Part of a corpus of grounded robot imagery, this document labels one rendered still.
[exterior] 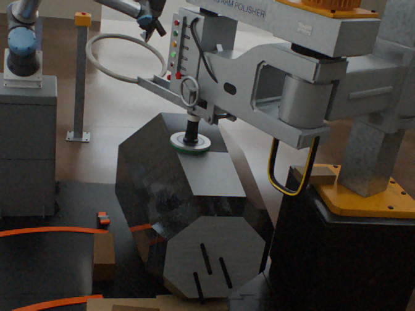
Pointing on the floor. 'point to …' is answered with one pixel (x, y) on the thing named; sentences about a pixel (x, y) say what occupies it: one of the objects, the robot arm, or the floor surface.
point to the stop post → (84, 21)
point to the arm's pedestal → (28, 149)
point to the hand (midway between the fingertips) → (146, 42)
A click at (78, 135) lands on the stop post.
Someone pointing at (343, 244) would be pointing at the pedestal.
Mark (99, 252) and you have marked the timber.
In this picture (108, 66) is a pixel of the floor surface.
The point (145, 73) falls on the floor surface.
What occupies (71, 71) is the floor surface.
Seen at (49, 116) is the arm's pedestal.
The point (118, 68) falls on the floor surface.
